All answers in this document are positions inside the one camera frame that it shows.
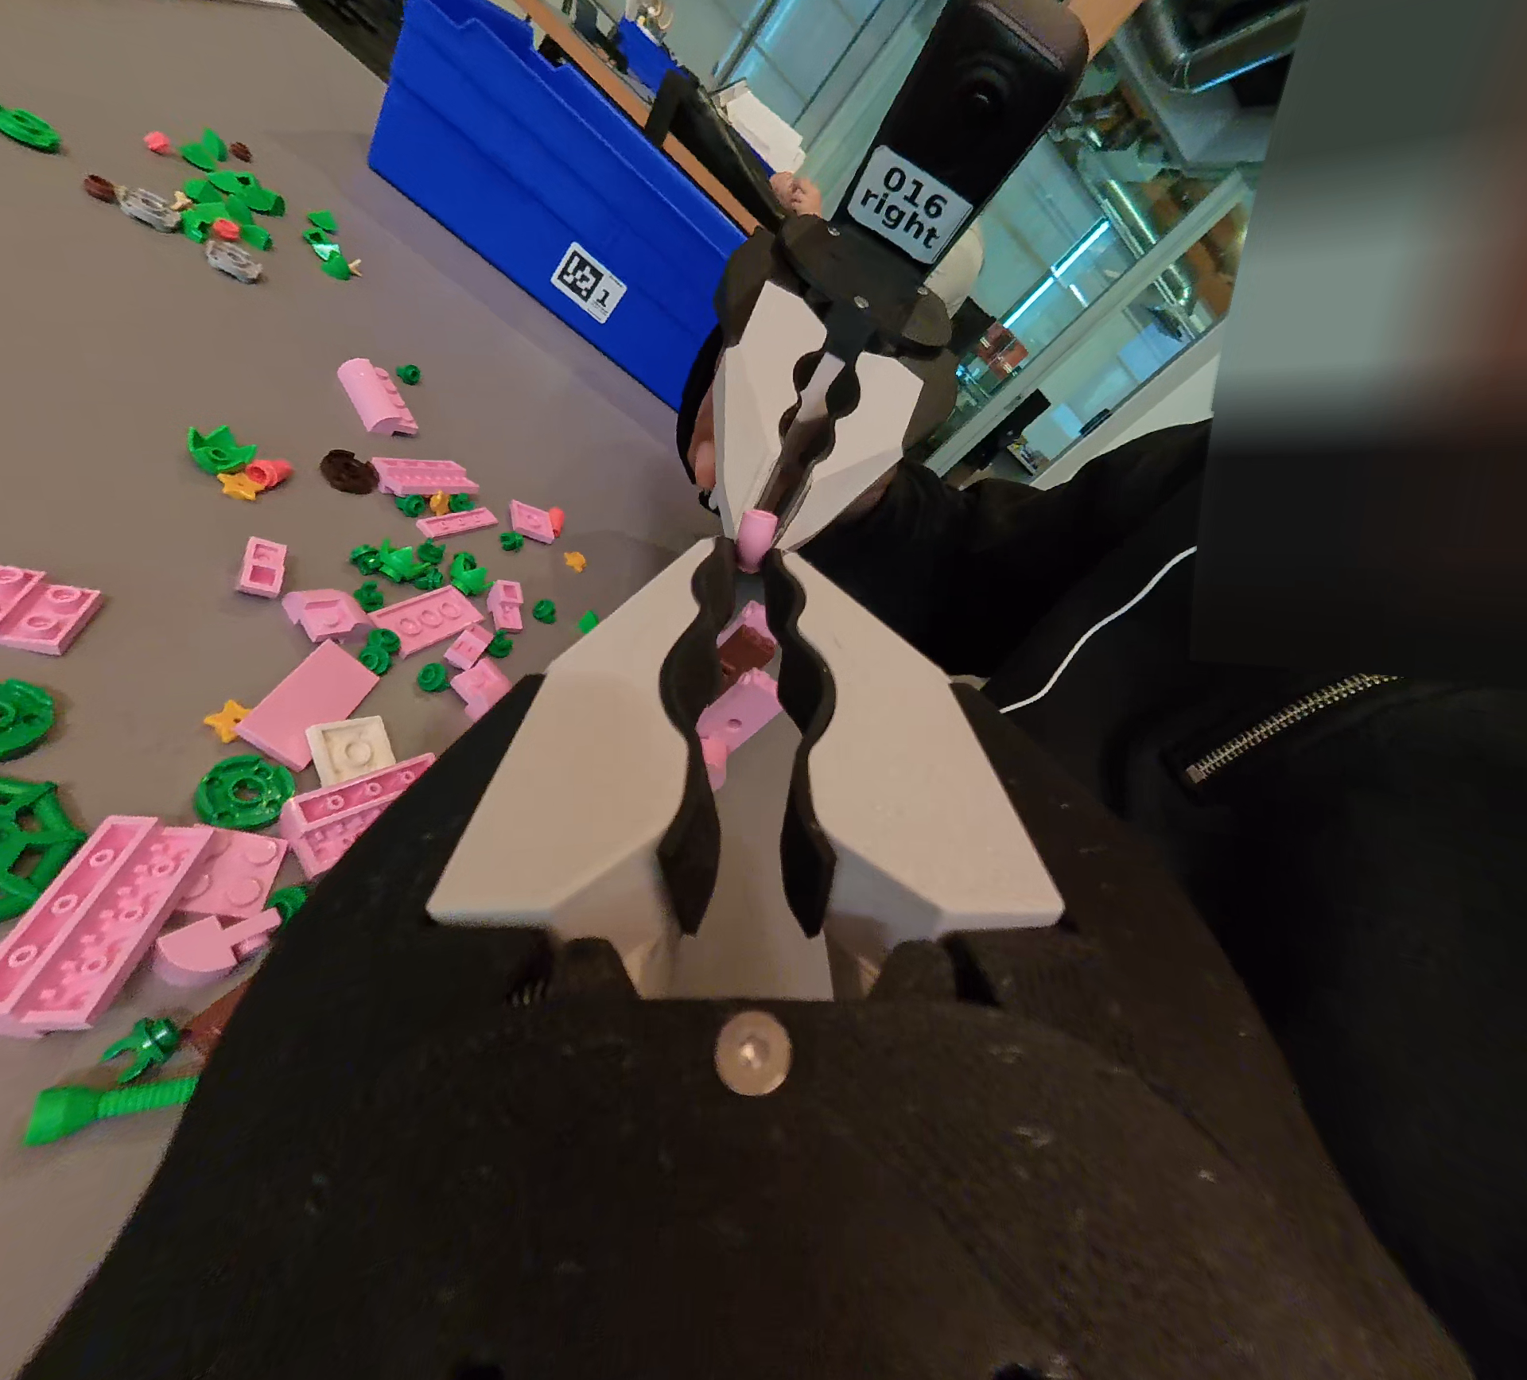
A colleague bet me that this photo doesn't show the brown square toy plate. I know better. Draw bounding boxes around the brown square toy plate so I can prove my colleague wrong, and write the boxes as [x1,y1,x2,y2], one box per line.
[180,978,255,1060]

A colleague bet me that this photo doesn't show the white square toy brick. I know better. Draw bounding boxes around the white square toy brick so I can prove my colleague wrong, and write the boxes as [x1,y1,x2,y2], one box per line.
[304,714,396,786]

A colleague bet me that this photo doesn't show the large blue plastic bin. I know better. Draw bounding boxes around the large blue plastic bin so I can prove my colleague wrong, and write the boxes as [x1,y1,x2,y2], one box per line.
[367,0,766,411]

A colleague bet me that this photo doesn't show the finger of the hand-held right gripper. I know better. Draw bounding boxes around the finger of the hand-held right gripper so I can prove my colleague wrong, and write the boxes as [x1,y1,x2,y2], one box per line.
[708,277,833,525]
[773,344,930,555]

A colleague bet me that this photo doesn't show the scattered green toy pieces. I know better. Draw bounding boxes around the scattered green toy pieces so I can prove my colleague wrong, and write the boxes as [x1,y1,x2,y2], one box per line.
[0,103,601,1088]

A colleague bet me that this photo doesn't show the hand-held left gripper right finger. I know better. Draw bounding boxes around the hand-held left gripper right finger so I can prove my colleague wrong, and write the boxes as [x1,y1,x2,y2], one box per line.
[761,550,1066,972]

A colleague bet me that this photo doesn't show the small blue plastic bin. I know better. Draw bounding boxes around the small blue plastic bin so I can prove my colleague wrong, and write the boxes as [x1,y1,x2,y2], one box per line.
[613,18,693,82]

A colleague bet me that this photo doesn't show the green toy stem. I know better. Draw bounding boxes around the green toy stem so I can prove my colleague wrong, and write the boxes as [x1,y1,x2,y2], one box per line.
[22,1076,198,1150]

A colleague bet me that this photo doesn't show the thin white cable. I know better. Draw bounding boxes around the thin white cable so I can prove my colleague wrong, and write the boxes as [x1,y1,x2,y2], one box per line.
[996,547,1199,709]

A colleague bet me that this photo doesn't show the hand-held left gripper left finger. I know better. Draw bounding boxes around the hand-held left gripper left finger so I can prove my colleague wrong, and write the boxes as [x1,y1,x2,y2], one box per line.
[425,539,736,1001]

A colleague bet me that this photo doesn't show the scattered pink toy bricks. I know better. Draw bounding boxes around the scattered pink toy bricks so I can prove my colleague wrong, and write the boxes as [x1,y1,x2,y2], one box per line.
[0,357,789,1042]

